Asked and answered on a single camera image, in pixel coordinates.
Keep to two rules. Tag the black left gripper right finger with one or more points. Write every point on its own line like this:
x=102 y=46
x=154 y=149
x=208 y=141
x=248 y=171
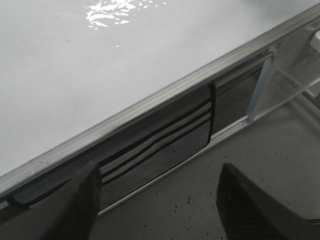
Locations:
x=248 y=213

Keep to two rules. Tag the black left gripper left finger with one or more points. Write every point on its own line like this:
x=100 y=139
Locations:
x=80 y=199

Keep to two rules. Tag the dark grey panel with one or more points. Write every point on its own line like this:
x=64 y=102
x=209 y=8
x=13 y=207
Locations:
x=233 y=98

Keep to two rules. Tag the white plastic storage tray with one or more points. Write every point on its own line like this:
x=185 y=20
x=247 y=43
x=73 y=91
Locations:
x=315 y=41

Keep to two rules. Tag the white whiteboard with aluminium frame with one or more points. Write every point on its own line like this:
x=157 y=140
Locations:
x=66 y=65

